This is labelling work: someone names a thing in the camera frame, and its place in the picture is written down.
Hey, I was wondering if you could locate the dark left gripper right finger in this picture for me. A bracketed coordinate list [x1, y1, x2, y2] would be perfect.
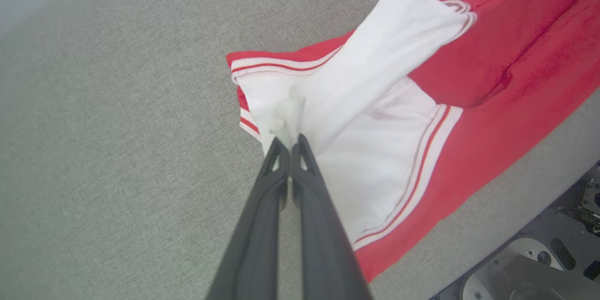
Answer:
[291, 133, 374, 300]

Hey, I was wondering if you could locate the red and white basketball jersey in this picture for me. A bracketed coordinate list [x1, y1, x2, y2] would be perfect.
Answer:
[226, 0, 600, 285]

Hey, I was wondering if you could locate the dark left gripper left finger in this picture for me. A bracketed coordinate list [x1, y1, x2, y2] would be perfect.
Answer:
[205, 137, 290, 300]

